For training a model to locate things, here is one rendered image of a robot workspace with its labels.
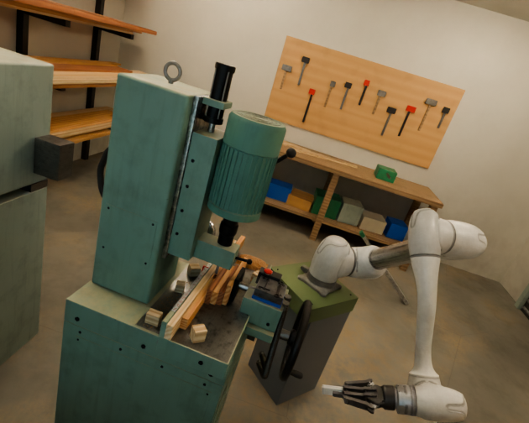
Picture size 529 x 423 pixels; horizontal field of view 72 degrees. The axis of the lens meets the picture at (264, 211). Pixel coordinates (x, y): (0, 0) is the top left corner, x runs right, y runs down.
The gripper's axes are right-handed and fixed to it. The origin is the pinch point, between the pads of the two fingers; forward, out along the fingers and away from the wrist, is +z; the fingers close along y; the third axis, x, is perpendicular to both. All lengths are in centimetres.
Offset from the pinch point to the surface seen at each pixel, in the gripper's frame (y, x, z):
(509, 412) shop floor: -118, 119, -113
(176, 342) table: 23, -34, 42
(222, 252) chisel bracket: -4, -48, 36
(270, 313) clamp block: 1.0, -29.7, 19.7
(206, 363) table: 24.0, -28.0, 33.4
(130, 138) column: 3, -87, 58
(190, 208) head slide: -1, -65, 44
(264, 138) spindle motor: -1, -86, 19
